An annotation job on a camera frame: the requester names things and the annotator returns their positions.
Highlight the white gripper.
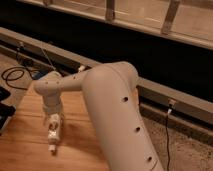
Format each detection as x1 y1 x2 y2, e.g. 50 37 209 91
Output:
43 96 64 129

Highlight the white plastic bottle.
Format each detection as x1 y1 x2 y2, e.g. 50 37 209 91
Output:
48 114 61 155

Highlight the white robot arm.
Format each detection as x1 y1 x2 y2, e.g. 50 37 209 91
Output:
34 62 164 171

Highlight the blue small box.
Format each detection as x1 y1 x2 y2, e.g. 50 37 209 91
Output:
33 70 49 80

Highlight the black device at left edge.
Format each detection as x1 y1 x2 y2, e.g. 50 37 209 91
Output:
0 86 16 136

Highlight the thin white cable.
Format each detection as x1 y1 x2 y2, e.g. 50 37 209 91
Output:
39 46 58 72

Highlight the black coiled cable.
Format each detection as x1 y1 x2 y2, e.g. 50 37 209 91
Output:
1 65 36 90

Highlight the black cable with plug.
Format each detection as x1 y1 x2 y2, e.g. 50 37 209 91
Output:
164 99 178 171

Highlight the wooden railing frame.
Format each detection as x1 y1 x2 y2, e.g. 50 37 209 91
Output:
18 0 213 50

